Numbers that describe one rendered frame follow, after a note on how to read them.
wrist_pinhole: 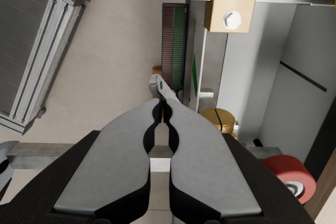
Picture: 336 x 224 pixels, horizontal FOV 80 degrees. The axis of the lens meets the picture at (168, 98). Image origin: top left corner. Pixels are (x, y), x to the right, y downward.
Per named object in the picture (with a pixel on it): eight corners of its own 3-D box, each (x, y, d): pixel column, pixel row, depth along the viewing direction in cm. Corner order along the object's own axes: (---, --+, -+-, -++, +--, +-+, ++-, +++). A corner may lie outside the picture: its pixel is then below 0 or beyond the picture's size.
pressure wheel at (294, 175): (231, 156, 40) (253, 213, 29) (239, 123, 36) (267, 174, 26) (271, 157, 40) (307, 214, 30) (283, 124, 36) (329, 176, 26)
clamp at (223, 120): (191, 169, 38) (194, 192, 33) (198, 106, 32) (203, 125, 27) (221, 169, 38) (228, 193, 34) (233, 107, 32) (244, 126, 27)
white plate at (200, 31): (184, 133, 49) (188, 164, 40) (194, 19, 37) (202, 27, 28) (187, 133, 49) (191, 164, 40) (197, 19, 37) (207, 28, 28)
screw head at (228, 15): (221, 29, 25) (223, 30, 24) (224, 10, 24) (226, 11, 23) (238, 29, 25) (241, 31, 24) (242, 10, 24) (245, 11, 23)
